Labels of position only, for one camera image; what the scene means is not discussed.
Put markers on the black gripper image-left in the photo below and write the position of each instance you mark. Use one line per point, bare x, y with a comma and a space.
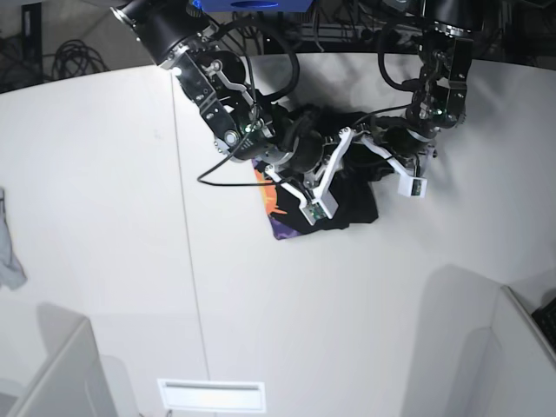
298, 139

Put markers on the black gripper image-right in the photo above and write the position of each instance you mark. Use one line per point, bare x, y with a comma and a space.
398, 135

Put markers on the black T-shirt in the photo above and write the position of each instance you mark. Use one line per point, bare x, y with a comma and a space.
351, 186

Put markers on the black robot arm image-left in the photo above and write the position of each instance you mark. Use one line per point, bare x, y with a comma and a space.
246, 124

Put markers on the blue box with oval logo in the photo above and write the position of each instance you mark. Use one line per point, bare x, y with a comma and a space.
255, 5

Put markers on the black keyboard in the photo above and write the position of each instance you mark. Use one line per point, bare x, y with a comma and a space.
545, 318

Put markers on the white partition right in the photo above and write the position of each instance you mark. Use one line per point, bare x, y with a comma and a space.
506, 368

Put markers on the white partition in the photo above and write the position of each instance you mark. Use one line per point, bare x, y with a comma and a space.
51, 366
506, 368

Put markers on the grey cloth at table edge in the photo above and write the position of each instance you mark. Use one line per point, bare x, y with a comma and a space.
12, 273

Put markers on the white partition left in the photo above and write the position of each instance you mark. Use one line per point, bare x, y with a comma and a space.
51, 366

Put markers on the white wrist camera mount image-right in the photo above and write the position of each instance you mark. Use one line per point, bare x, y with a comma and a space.
410, 170

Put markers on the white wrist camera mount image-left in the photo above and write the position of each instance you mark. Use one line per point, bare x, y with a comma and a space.
312, 189

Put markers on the white cable slot plate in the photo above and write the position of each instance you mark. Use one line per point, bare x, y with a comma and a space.
239, 397

